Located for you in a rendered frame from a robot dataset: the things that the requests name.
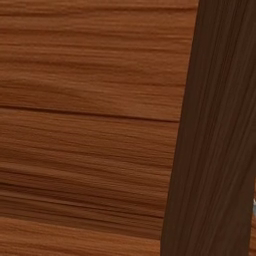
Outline reddish-brown wooden cabinet door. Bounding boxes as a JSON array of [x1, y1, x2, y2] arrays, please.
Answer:
[[0, 0, 201, 256]]

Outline dark brown wooden cabinet panel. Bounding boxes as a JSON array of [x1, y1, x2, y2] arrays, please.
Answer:
[[159, 0, 256, 256]]

